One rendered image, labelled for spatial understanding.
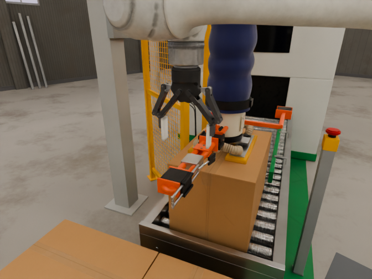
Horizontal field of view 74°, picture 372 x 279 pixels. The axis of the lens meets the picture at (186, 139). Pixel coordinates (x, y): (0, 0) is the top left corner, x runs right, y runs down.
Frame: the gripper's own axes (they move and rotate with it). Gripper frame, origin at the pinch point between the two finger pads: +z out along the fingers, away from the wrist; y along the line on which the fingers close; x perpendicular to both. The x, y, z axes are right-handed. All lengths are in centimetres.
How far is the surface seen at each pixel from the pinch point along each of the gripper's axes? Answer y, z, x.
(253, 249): -21, 68, -34
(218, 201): -3.9, 40.5, -28.1
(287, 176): -33, 62, -101
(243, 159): -11, 25, -42
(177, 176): 1.7, 11.6, 2.2
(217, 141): -1.5, 12.3, -29.4
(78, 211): 136, 122, -70
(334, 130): -50, 18, -78
